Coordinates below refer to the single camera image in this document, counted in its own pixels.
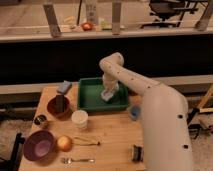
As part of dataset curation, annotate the white towel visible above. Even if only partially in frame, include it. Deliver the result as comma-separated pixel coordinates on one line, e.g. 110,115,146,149
101,90,115,102

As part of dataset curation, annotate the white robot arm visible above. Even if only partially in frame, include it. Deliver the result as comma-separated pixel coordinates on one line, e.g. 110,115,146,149
99,52,195,171

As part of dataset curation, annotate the green plastic tray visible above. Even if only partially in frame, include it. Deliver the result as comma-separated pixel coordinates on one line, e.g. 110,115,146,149
77,77,129,112

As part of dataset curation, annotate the blue small cup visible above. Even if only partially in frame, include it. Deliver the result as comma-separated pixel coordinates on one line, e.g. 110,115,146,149
129,106,141,121

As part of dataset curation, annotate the blue sponge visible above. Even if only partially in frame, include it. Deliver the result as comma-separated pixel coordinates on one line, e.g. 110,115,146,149
57,80,72,95

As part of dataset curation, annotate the white paper cup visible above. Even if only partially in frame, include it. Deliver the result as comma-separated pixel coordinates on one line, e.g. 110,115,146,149
71,110,88,129

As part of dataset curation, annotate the red apple on shelf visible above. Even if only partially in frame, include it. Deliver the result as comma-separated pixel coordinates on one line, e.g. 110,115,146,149
81,22,94,31

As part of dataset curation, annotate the brown bowl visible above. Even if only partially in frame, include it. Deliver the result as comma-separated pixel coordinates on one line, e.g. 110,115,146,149
47,95,70,118

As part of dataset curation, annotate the yellow apple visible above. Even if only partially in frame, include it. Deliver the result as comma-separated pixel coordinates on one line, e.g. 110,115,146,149
57,136,72,152

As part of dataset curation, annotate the black binder clip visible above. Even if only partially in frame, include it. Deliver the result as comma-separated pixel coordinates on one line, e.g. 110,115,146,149
132,145,143,162

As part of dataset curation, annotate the small dark tin can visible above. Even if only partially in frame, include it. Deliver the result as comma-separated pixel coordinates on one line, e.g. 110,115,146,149
34,115,48,129

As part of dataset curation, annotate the silver fork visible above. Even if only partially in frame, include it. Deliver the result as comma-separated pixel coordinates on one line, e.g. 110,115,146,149
61,158,95,164

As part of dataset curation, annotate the black office chair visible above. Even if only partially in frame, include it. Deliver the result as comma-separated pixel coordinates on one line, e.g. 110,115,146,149
141,0,207,28

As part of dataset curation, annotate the purple bowl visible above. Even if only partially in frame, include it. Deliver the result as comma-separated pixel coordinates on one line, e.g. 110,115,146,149
23,130,55,161

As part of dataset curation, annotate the yellow black tool stand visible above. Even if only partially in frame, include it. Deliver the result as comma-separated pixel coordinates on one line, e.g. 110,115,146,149
187,84,213,135

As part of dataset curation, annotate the black chair at left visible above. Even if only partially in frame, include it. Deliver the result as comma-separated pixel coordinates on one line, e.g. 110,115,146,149
0,133,25,171

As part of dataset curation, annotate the yellow handled utensil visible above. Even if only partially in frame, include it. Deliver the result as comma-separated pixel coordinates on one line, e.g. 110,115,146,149
73,136,100,146

